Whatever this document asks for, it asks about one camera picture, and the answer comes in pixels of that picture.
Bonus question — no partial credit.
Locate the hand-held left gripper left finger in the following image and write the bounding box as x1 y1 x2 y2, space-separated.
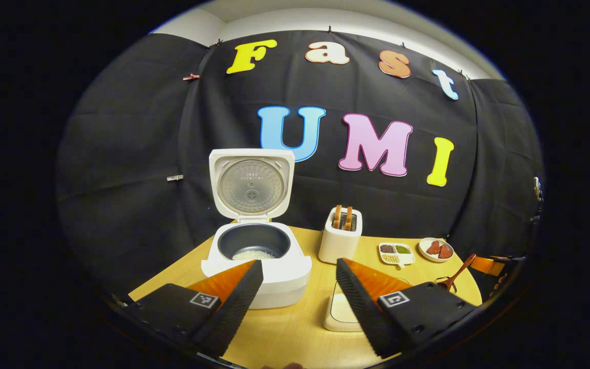
121 259 265 359

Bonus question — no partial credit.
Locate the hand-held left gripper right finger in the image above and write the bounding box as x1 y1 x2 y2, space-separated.
336 258 477 359

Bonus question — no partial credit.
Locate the clear rice container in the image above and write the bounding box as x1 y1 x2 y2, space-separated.
323 277 411 332

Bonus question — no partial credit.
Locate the brown wooden spoon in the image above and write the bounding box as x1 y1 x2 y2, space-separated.
436 254 477 293

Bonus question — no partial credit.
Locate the white rice cooker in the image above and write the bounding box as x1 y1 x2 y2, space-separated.
201 149 312 310

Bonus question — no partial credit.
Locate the white rice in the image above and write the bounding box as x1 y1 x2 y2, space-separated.
233 250 278 260

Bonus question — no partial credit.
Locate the white round plate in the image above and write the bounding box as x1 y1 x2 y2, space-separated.
418 237 454 263

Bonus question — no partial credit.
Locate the white toaster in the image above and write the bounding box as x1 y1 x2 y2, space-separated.
319 207 363 264

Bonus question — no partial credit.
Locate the white divided dish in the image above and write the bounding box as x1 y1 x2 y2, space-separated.
378 242 416 270

